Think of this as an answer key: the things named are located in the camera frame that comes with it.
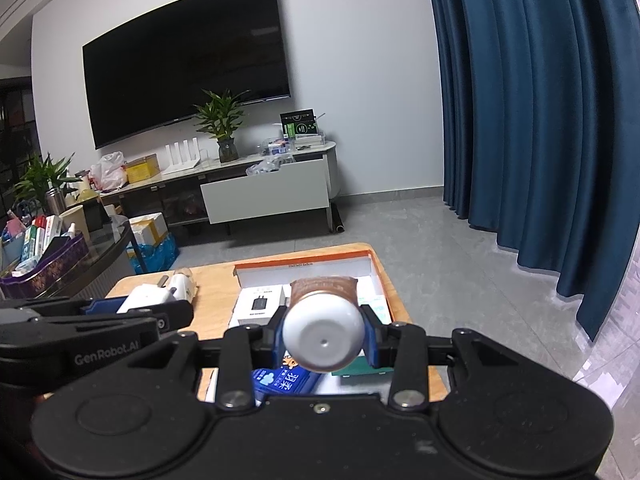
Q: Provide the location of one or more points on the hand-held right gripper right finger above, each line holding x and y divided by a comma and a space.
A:
369, 345

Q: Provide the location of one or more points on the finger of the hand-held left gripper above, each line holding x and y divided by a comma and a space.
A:
175, 315
102, 306

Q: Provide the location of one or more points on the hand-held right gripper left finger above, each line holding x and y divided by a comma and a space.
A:
278, 355

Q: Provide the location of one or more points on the blue tissue pack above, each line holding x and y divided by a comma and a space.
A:
290, 382

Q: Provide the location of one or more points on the white plug adapter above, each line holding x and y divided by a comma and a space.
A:
147, 297

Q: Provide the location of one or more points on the orange white cardboard box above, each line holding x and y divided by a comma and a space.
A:
270, 275

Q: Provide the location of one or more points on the white light blue packet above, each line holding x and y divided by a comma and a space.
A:
375, 305

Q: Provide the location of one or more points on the dark glass coffee table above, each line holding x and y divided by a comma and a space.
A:
100, 260

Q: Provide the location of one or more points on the white charger box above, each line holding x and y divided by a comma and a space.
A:
255, 305

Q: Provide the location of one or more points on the blue plastic bag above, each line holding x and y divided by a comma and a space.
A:
162, 257

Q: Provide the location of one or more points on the purple patterned box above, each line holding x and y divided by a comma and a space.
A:
50, 272

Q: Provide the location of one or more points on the white tan cardboard box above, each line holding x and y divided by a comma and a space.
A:
150, 230

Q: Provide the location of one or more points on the beige carton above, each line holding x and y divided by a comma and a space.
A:
77, 215

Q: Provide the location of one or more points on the row of medicine boxes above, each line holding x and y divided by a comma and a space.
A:
40, 235

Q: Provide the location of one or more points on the pale yellow container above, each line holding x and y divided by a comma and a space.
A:
87, 196

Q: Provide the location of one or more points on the steel tumbler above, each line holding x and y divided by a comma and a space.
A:
55, 202

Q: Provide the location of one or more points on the black rolled tube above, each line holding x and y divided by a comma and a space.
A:
339, 220

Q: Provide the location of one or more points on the white red plastic bag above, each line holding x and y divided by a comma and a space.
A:
112, 172

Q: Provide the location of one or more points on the yellow box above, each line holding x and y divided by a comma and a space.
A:
142, 172

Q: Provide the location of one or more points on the leafy green plant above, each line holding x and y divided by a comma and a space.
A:
45, 175

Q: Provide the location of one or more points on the white cabinet drawer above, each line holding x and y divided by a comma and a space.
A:
265, 190

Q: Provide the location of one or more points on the white router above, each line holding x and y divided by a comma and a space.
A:
175, 160

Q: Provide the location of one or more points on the clear plastic bag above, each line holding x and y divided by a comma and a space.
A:
265, 167

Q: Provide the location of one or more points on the grey television cabinet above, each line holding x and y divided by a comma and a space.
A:
335, 170

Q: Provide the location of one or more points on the dark shelving unit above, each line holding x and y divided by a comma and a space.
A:
15, 135

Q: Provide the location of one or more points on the clear box of small packets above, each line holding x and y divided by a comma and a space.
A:
277, 147

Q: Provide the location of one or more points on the potted plant in glass vase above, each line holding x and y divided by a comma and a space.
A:
222, 115

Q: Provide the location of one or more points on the green black box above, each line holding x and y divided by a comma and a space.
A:
300, 127

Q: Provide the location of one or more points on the blue curtain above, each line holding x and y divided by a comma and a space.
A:
525, 110

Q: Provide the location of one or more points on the black wall television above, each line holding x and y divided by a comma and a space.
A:
185, 70

